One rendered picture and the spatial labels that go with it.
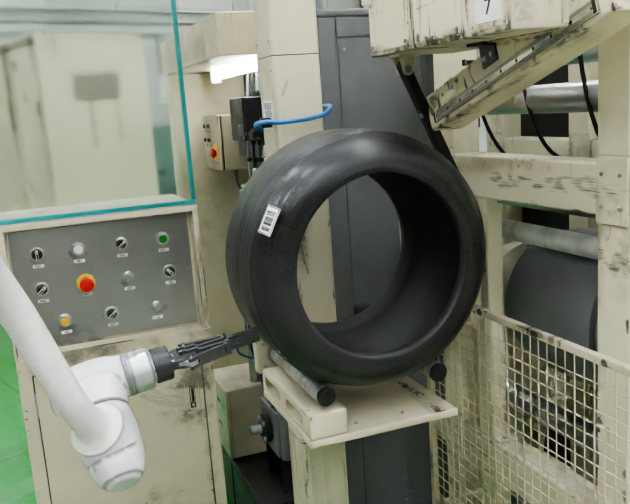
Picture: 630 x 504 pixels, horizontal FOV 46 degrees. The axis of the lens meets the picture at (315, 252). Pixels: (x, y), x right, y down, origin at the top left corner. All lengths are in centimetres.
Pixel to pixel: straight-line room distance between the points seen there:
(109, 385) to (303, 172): 58
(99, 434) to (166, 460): 95
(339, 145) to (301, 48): 44
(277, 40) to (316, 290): 65
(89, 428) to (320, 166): 67
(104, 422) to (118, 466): 8
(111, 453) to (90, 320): 85
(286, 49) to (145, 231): 69
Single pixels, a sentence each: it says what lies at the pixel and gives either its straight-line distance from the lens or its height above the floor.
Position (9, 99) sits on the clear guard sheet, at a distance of 218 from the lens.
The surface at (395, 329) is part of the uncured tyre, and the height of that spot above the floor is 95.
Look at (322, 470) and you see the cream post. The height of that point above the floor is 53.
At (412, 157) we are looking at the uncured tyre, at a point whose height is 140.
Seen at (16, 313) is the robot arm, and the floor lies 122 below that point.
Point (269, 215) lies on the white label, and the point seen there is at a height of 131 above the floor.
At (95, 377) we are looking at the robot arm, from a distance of 158.
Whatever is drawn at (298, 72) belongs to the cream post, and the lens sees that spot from 194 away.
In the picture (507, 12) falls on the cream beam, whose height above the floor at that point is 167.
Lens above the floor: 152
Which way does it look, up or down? 11 degrees down
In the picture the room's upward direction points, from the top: 4 degrees counter-clockwise
